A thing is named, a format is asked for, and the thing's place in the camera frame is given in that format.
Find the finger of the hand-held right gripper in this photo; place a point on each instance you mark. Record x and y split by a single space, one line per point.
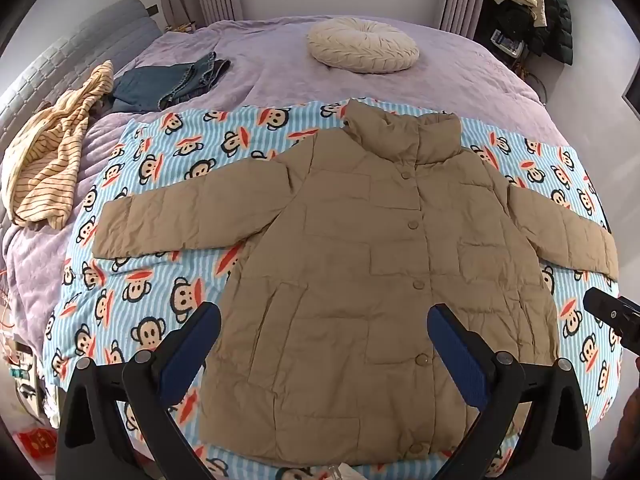
607 317

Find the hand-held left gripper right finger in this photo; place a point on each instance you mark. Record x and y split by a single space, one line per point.
457 355

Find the purple bedspread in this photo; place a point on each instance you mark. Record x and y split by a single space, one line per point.
280 70

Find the folded teal garment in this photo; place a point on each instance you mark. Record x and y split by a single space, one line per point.
142 87

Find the round cream pleated cushion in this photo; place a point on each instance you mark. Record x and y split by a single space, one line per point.
362 45

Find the blue striped monkey print blanket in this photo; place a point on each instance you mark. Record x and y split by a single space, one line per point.
150 285

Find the dark hanging coat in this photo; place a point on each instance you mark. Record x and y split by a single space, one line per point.
557 20

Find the tan puffer jacket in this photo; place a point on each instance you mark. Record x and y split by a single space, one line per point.
340 240

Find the dark blue jeans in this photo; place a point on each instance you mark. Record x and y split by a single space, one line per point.
200 77

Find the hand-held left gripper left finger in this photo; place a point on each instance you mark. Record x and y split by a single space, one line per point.
192 355

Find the yellow striped garment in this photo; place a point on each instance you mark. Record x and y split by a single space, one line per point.
50 160

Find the grey padded headboard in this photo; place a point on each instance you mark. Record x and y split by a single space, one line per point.
75 45

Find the red packet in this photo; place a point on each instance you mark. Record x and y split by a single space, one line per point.
37 442

